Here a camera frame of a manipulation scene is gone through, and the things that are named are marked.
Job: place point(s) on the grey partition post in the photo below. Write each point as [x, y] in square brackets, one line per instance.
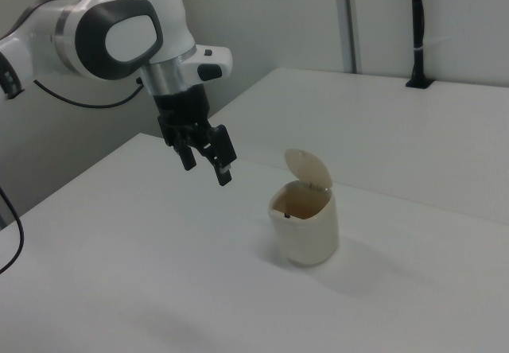
[350, 19]

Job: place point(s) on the small white lidded bin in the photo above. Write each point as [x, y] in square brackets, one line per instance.
[304, 233]

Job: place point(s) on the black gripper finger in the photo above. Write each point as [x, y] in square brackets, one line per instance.
[187, 154]
[222, 146]

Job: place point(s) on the black pole with base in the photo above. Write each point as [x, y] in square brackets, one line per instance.
[417, 19]

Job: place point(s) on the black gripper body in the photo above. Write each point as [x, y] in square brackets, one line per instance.
[183, 108]

